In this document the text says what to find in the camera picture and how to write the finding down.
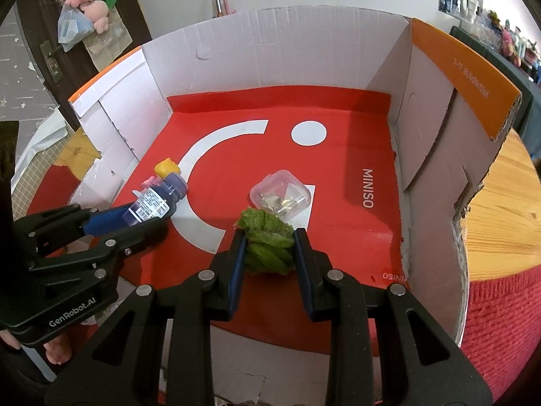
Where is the dark cloth side table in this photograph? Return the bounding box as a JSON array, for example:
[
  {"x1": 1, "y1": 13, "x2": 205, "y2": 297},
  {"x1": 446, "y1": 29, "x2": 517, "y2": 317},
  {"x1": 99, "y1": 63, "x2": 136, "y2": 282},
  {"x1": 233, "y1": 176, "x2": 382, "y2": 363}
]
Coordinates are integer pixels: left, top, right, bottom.
[{"x1": 448, "y1": 25, "x2": 541, "y2": 161}]

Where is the brown wooden door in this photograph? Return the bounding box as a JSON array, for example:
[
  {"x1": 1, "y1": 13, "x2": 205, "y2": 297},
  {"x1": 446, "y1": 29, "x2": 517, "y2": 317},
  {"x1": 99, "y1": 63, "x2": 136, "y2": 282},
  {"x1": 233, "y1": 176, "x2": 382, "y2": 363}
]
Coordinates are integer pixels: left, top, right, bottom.
[{"x1": 16, "y1": 0, "x2": 151, "y2": 130}]

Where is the orange white cardboard box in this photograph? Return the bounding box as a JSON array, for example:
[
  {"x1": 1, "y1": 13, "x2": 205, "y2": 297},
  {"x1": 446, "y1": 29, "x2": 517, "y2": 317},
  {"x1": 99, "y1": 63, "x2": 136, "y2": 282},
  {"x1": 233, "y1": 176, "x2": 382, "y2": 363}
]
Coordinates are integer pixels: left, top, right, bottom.
[{"x1": 70, "y1": 6, "x2": 521, "y2": 405}]

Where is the small pink yellow bottle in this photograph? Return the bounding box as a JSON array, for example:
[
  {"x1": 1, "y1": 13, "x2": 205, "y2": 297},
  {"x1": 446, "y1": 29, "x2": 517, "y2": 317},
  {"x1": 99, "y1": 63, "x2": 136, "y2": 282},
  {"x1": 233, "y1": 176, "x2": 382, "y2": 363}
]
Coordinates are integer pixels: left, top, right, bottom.
[{"x1": 141, "y1": 158, "x2": 182, "y2": 189}]

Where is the clear small plastic box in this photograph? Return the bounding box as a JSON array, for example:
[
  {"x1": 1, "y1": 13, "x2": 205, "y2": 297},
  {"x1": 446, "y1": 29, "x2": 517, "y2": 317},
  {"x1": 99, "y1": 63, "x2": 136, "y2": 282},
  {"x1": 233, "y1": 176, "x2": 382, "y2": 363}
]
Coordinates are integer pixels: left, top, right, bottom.
[{"x1": 250, "y1": 170, "x2": 314, "y2": 223}]

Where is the red knitted table cloth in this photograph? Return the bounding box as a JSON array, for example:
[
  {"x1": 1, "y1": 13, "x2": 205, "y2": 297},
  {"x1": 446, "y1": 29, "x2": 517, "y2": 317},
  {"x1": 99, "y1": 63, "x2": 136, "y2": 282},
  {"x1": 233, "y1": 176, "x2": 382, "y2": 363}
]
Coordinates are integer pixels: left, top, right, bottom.
[{"x1": 25, "y1": 164, "x2": 541, "y2": 403}]

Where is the purple ink bottle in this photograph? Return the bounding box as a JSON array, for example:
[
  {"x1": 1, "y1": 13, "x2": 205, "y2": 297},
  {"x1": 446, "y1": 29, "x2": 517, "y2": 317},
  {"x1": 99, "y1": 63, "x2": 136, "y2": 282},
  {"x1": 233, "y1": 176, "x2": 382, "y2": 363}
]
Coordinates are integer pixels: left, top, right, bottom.
[{"x1": 123, "y1": 172, "x2": 188, "y2": 226}]

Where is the pink plush toy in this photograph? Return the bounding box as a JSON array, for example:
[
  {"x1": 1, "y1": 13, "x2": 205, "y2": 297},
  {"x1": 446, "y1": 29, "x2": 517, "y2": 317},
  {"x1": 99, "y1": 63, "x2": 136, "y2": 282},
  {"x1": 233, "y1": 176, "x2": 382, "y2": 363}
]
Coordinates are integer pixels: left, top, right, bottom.
[{"x1": 63, "y1": 0, "x2": 109, "y2": 35}]

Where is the green fuzzy scrunchie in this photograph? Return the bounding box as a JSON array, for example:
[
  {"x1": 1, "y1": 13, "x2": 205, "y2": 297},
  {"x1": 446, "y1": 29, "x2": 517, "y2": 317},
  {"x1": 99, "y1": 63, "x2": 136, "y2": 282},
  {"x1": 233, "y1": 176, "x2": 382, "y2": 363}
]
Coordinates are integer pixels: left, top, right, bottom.
[{"x1": 236, "y1": 207, "x2": 295, "y2": 275}]

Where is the person left hand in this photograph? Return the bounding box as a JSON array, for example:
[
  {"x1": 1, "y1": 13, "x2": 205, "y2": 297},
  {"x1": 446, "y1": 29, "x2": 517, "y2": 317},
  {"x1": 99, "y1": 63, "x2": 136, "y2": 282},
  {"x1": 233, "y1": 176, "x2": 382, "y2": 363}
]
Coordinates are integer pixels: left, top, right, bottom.
[{"x1": 0, "y1": 330, "x2": 72, "y2": 365}]

